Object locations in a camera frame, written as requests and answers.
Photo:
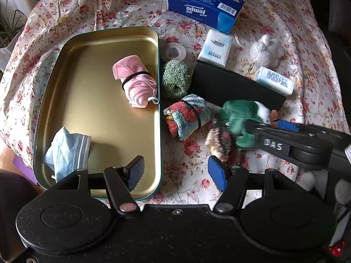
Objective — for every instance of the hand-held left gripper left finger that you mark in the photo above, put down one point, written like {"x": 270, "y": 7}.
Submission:
{"x": 137, "y": 171}

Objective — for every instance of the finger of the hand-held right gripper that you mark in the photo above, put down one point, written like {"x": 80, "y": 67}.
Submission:
{"x": 271, "y": 143}
{"x": 288, "y": 126}

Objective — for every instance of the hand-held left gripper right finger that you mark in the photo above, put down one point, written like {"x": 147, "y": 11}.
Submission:
{"x": 218, "y": 176}

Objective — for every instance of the green plush toy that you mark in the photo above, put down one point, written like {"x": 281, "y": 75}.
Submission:
{"x": 238, "y": 117}

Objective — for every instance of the white pocket tissue packet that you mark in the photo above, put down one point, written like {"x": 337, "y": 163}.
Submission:
{"x": 215, "y": 48}
{"x": 275, "y": 80}

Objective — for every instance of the colourful towel bundle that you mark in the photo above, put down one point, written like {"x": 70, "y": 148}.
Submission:
{"x": 186, "y": 117}

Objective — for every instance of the gold metal tin tray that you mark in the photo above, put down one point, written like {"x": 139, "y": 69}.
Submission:
{"x": 90, "y": 115}

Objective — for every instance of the white plush toy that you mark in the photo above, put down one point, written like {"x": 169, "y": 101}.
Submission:
{"x": 264, "y": 50}

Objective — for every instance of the brown pink fuzzy toy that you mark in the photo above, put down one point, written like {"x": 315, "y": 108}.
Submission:
{"x": 219, "y": 143}

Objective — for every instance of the black flat case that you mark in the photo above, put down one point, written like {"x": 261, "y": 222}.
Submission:
{"x": 233, "y": 87}

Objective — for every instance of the blue face mask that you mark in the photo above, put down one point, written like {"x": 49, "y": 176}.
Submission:
{"x": 68, "y": 150}

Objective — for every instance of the pink cloth bundle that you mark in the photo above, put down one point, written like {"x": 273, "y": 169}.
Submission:
{"x": 134, "y": 79}

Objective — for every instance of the green knitted scrunchie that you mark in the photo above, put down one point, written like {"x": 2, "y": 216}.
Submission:
{"x": 177, "y": 76}

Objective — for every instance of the clear tape roll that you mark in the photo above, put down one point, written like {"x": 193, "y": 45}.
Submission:
{"x": 174, "y": 52}

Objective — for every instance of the dark seat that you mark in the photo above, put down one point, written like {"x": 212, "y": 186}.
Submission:
{"x": 13, "y": 191}

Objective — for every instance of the blue tissue box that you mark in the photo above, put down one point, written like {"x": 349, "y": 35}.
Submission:
{"x": 203, "y": 4}

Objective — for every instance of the floral bed cover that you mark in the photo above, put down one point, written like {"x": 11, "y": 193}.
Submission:
{"x": 109, "y": 5}

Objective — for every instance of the potted plant white planter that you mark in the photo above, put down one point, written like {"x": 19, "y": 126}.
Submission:
{"x": 11, "y": 30}

